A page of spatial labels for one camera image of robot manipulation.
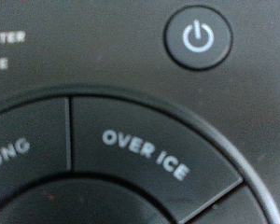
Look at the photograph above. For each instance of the black Keurig coffee maker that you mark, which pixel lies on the black Keurig coffee maker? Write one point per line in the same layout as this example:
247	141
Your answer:
140	93

